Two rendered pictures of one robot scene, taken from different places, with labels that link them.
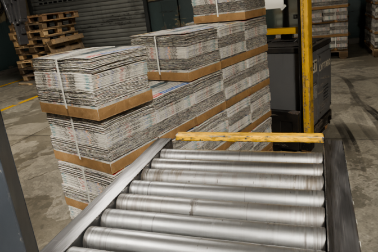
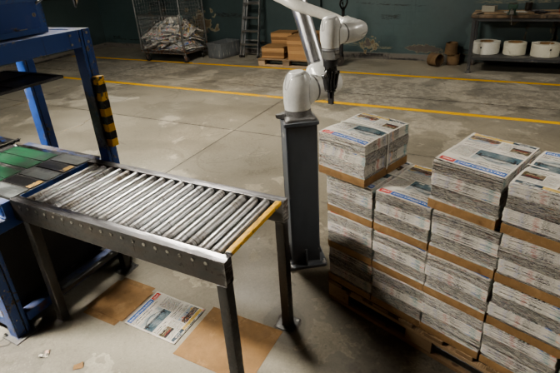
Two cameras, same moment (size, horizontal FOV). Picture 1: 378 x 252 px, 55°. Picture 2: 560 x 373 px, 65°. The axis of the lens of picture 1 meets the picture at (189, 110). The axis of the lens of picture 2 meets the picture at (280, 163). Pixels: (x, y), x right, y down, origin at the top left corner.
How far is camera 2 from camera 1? 228 cm
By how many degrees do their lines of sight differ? 90
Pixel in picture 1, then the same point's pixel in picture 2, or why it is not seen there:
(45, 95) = not seen: hidden behind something
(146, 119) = (362, 199)
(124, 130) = (342, 191)
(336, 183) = (177, 245)
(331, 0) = not seen: outside the picture
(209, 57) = (472, 204)
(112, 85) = (333, 156)
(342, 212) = (157, 240)
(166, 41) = not seen: hidden behind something
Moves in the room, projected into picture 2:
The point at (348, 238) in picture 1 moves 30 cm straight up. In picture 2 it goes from (142, 236) to (127, 173)
